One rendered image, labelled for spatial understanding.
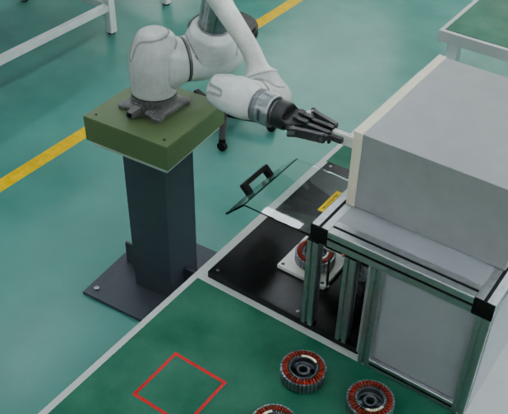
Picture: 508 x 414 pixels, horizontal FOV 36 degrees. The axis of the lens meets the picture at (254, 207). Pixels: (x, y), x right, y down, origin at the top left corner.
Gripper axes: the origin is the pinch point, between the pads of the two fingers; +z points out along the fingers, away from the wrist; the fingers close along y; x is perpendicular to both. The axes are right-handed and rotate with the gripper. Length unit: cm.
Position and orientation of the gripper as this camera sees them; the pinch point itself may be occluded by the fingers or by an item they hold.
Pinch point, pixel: (345, 138)
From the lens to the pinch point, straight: 196.9
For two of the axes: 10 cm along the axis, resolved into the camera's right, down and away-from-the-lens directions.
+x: 0.2, -7.8, -6.3
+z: 8.2, 3.7, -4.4
